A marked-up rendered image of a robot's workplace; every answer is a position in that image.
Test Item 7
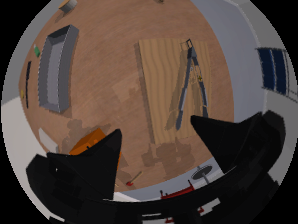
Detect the grey canister with wooden lid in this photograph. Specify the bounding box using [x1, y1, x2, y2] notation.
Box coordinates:
[59, 0, 78, 14]

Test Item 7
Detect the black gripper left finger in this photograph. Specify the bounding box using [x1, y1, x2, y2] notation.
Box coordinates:
[47, 129, 122, 201]

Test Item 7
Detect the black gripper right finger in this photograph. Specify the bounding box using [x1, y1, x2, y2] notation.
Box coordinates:
[190, 112, 262, 175]

